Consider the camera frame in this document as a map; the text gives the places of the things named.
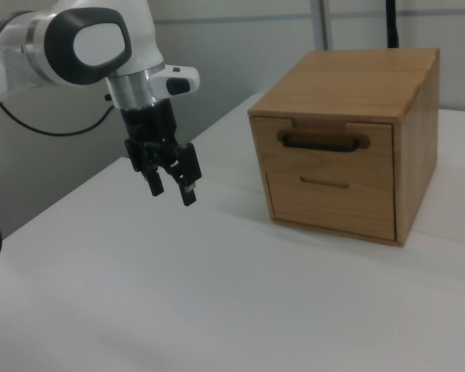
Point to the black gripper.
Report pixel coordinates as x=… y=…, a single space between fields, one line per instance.
x=151 y=128

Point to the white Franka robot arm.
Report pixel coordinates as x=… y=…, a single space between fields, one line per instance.
x=97 y=46

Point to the wooden two-drawer cabinet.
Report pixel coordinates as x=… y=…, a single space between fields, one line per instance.
x=352 y=77

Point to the black vertical pole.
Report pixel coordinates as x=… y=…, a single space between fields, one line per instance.
x=392 y=23

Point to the grey partition post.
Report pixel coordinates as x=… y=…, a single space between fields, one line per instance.
x=321 y=23

